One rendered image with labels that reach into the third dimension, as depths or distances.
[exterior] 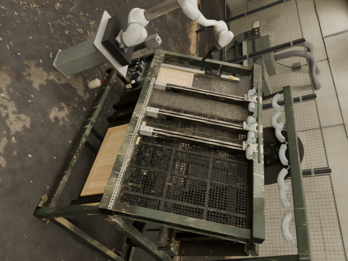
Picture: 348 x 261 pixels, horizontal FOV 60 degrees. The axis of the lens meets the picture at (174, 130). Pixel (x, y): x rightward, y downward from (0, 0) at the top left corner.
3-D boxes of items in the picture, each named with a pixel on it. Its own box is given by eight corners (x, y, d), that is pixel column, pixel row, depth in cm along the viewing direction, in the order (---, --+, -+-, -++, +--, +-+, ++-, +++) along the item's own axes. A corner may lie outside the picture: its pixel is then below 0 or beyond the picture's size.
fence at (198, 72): (161, 65, 370) (161, 62, 367) (238, 80, 367) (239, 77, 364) (160, 68, 367) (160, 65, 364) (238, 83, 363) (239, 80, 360)
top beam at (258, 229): (250, 70, 382) (253, 63, 375) (259, 71, 382) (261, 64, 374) (248, 242, 240) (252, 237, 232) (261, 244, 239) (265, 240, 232)
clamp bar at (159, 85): (156, 84, 348) (157, 67, 329) (258, 103, 343) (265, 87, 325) (154, 89, 341) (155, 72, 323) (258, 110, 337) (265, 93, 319)
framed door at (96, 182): (109, 129, 359) (108, 128, 358) (148, 120, 335) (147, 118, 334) (81, 197, 301) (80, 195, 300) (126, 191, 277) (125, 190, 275)
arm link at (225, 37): (225, 48, 318) (222, 39, 324) (236, 39, 307) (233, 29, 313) (218, 45, 312) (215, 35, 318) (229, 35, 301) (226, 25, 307)
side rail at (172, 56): (164, 57, 391) (165, 50, 382) (249, 73, 387) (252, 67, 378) (163, 60, 387) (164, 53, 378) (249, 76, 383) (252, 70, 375)
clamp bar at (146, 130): (141, 128, 303) (142, 111, 285) (259, 151, 299) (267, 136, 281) (139, 135, 297) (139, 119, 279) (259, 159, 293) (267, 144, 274)
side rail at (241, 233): (116, 207, 254) (115, 201, 245) (246, 234, 250) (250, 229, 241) (113, 216, 248) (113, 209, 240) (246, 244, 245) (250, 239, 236)
